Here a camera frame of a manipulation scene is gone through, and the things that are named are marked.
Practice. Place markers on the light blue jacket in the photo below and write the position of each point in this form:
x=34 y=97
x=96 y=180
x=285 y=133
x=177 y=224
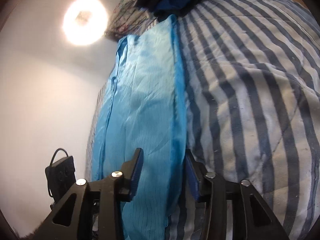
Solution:
x=140 y=92

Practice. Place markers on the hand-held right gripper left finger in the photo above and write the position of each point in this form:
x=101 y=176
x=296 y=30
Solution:
x=136 y=170

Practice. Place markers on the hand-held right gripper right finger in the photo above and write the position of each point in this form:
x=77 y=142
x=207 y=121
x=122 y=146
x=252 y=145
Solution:
x=191 y=172

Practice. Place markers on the striped bed mattress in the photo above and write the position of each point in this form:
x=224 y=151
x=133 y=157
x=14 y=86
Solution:
x=250 y=92

